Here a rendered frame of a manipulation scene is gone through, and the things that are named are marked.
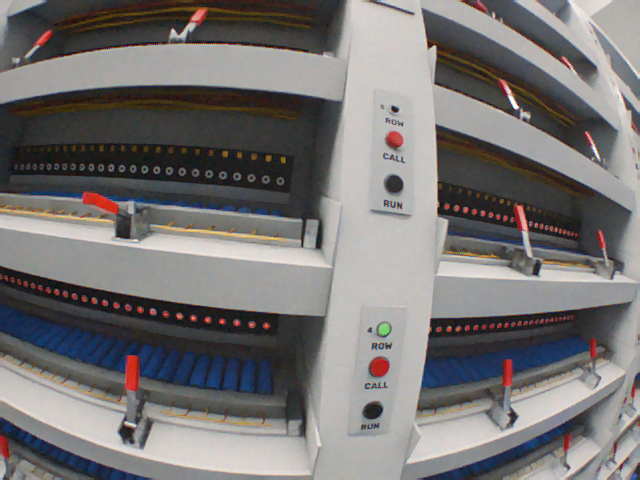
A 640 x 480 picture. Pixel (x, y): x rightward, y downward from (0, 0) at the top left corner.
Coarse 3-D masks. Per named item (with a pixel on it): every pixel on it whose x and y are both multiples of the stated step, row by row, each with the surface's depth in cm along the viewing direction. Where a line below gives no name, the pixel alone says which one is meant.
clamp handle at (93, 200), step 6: (84, 198) 15; (90, 198) 15; (96, 198) 15; (102, 198) 16; (84, 204) 15; (90, 204) 15; (96, 204) 15; (102, 204) 16; (108, 204) 17; (114, 204) 18; (132, 204) 21; (102, 210) 17; (108, 210) 17; (114, 210) 18; (120, 210) 19; (132, 210) 22; (120, 216) 20; (126, 216) 20
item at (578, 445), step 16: (576, 416) 43; (592, 416) 38; (560, 432) 39; (576, 432) 37; (592, 432) 35; (608, 432) 32; (512, 448) 38; (528, 448) 37; (544, 448) 36; (560, 448) 36; (576, 448) 35; (592, 448) 33; (480, 464) 36; (496, 464) 35; (512, 464) 34; (528, 464) 34; (544, 464) 34; (560, 464) 31; (576, 464) 31
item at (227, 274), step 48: (192, 192) 38; (240, 192) 39; (0, 240) 17; (48, 240) 19; (96, 240) 20; (144, 240) 22; (192, 240) 25; (336, 240) 23; (96, 288) 20; (144, 288) 21; (192, 288) 22; (240, 288) 22; (288, 288) 23
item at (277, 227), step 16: (0, 208) 21; (16, 208) 21; (32, 208) 22; (48, 208) 23; (64, 208) 23; (80, 208) 24; (160, 208) 25; (176, 208) 26; (192, 208) 27; (160, 224) 26; (176, 224) 26; (192, 224) 25; (208, 224) 26; (224, 224) 27; (240, 224) 27; (256, 224) 27; (272, 224) 27; (288, 224) 27
